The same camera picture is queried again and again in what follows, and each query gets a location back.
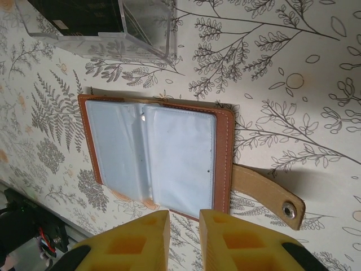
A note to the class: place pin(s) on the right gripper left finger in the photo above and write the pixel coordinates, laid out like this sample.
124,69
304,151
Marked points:
127,248

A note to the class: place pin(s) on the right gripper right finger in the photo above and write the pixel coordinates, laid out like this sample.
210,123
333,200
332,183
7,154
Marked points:
248,248

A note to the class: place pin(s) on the brown leather card holder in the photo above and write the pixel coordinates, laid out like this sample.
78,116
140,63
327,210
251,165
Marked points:
183,152

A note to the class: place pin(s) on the clear acrylic card box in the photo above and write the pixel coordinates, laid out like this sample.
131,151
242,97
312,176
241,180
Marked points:
112,48

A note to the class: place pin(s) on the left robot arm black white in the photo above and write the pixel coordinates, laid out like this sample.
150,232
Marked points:
14,226

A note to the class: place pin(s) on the floral patterned table cover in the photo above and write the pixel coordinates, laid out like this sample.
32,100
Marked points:
282,84

